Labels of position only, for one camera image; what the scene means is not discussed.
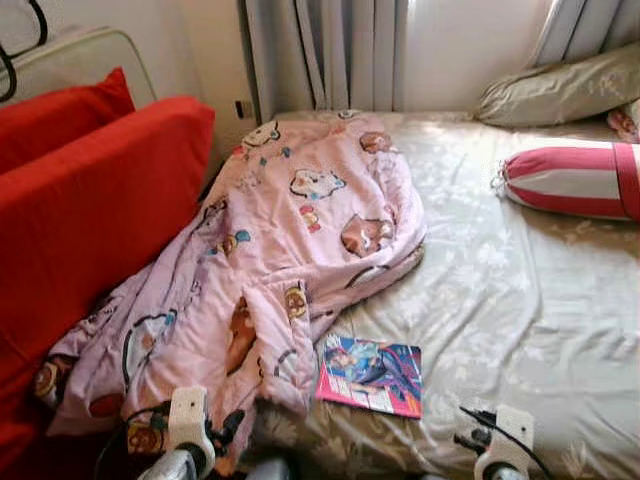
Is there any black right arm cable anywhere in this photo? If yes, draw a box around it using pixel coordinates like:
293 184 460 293
458 405 551 479

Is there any red pillow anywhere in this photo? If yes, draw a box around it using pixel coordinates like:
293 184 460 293
0 67 136 176

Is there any black strap loop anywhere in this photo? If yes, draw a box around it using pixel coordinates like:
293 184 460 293
0 0 49 104

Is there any grey curtain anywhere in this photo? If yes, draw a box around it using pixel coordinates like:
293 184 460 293
530 0 640 69
245 0 409 123

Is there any beige piped upright mattress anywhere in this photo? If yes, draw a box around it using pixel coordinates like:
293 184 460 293
0 27 158 109

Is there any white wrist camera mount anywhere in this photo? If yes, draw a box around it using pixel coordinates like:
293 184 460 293
480 403 536 471
168 387 209 451

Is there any colourful comic book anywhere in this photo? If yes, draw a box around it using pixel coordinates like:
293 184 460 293
315 333 424 419

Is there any red white shield-print bolster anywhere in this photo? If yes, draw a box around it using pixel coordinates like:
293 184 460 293
492 140 640 221

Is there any olive satin pillow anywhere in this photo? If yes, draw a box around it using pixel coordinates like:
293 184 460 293
474 42 640 129

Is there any pink cartoon print blanket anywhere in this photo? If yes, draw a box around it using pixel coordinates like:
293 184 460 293
35 110 428 471

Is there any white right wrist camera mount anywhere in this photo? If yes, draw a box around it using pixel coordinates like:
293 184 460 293
480 403 536 471

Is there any grey robot leg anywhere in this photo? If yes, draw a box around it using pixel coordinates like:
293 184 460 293
245 455 293 480

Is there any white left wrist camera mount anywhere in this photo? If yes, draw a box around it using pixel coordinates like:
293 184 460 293
168 387 209 451

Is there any large red sofa cushion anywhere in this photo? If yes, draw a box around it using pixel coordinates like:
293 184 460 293
0 95 216 480

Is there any beige floral bed sheet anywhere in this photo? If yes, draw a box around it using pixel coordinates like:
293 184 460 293
205 108 640 480

